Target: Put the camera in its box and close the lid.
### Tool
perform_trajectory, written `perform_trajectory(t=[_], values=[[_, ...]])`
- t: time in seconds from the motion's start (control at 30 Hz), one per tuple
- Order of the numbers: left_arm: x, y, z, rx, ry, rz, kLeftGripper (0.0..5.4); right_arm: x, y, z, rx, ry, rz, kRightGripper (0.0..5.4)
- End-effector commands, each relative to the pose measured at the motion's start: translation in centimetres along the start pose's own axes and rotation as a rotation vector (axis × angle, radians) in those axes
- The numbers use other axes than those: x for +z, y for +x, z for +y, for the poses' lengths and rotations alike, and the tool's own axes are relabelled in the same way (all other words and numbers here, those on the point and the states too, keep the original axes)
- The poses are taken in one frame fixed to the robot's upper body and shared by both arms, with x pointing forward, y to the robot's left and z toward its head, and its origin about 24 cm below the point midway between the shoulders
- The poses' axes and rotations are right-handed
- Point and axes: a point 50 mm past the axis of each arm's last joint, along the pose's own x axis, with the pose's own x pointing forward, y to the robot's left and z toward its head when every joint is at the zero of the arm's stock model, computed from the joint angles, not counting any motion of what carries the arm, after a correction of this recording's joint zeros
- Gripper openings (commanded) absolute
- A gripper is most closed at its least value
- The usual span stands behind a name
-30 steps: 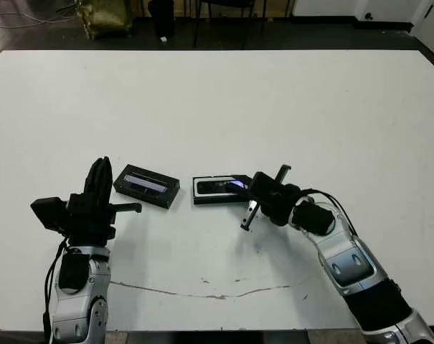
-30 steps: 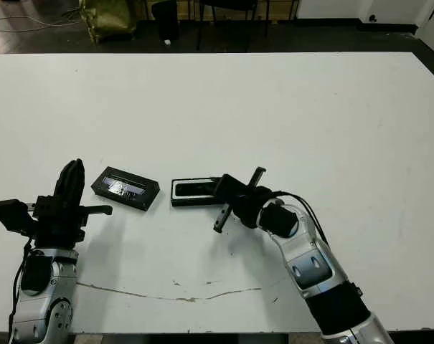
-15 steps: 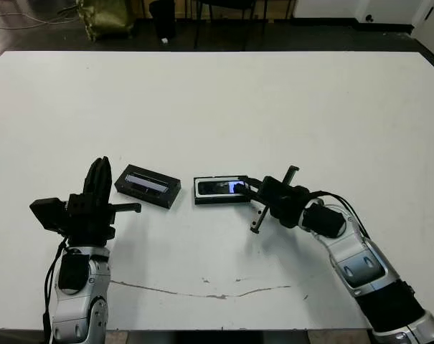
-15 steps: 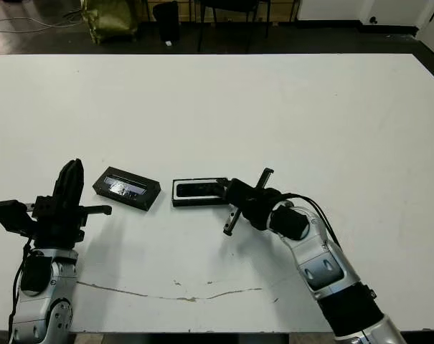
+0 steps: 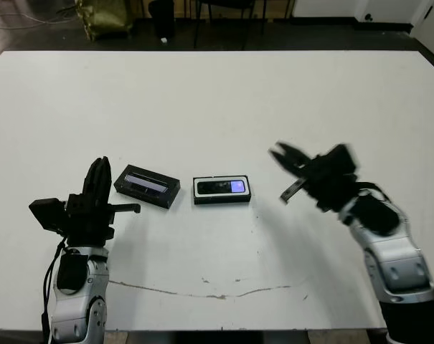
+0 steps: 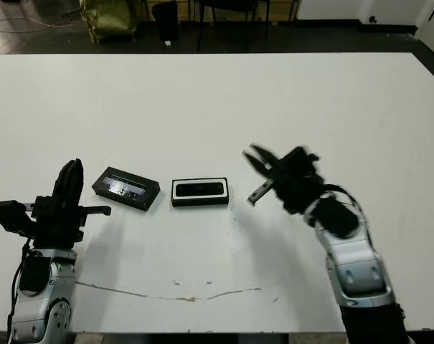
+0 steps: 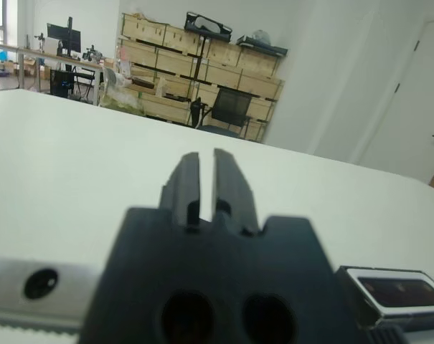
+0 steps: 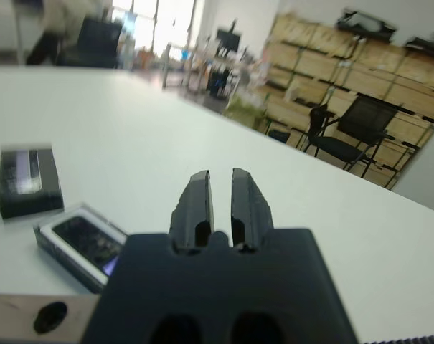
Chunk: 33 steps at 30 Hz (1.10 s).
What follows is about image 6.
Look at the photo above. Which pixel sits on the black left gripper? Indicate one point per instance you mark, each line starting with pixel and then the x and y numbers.
pixel 59 236

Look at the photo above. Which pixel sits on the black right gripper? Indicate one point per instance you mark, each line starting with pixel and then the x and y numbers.
pixel 299 190

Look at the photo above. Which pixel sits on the black glossy box lid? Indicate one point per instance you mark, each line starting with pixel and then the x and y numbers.
pixel 125 188

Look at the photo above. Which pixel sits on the black bar-shaped camera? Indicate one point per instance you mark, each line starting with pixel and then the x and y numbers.
pixel 200 190

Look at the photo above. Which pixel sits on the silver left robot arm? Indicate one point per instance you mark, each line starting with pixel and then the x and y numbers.
pixel 44 297

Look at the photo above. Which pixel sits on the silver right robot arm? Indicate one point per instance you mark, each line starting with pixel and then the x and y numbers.
pixel 360 265

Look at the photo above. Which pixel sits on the black box white foam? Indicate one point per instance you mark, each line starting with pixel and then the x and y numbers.
pixel 198 202

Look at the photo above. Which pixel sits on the black upright case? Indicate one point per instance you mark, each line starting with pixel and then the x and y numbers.
pixel 166 19

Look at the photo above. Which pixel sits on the yellow-green bag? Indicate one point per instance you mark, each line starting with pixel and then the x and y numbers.
pixel 109 18

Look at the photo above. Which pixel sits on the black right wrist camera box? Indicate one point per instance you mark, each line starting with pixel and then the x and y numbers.
pixel 301 157

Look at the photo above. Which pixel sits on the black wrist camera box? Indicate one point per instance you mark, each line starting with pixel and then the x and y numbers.
pixel 8 218
pixel 301 157

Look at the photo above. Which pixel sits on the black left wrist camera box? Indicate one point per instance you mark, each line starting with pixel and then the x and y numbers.
pixel 8 218

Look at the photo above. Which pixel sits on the black round wall fitting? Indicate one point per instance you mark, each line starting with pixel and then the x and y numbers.
pixel 373 18

